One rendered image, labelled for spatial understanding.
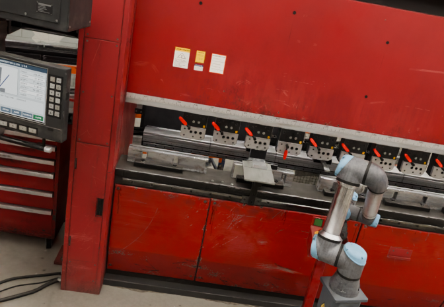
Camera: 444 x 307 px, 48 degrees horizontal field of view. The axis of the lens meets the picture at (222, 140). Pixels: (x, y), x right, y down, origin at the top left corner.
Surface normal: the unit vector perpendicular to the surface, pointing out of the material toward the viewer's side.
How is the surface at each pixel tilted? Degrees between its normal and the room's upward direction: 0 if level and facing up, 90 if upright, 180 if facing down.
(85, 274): 91
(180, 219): 90
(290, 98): 90
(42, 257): 0
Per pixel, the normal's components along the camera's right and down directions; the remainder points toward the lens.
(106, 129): 0.00, 0.37
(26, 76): -0.21, 0.33
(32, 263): 0.18, -0.91
